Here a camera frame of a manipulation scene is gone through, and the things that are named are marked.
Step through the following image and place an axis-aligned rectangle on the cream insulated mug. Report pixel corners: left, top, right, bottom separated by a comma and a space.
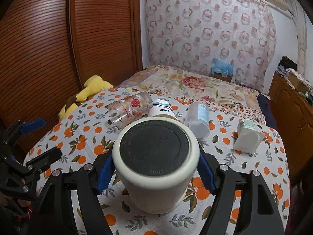
112, 117, 200, 214

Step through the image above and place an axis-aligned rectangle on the white square yogurt cup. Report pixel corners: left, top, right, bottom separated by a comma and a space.
233, 119, 264, 154

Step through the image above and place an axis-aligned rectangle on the clear floral glass cup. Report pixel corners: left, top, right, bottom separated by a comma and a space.
108, 92, 152, 129

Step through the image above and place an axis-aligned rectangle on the translucent plastic cup blue label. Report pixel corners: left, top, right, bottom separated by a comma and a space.
184, 102, 210, 140

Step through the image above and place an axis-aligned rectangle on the white paper cup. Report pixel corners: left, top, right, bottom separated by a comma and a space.
148, 99, 178, 121

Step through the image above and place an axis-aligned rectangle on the person's left hand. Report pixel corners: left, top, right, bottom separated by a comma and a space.
1, 188, 32, 219

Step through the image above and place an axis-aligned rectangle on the yellow Pikachu plush toy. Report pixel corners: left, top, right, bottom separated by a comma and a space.
58, 75, 113, 121

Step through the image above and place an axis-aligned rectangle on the wooden side cabinet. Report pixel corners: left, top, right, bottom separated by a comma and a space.
269, 74, 312, 180

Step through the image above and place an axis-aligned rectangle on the dark blue blanket edge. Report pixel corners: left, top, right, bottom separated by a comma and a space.
257, 93, 277, 130

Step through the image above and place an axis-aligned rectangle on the brown louvered wardrobe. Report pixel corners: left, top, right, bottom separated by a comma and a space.
0, 0, 143, 152

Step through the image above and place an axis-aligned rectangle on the cardboard box on cabinet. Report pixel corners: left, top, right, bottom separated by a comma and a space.
287, 72, 309, 94

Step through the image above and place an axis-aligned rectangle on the floral bed quilt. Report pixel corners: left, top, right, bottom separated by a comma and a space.
121, 65, 266, 125

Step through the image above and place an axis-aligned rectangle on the blue bag in box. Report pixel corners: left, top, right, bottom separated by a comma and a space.
211, 59, 233, 83

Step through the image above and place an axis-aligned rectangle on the stack of dark clothes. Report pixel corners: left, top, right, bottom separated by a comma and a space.
277, 56, 297, 76

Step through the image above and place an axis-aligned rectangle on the circle pattern sheer curtain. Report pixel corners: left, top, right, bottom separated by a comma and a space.
145, 0, 276, 90

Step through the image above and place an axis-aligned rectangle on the tied side curtain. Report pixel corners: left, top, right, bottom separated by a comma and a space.
290, 0, 307, 76

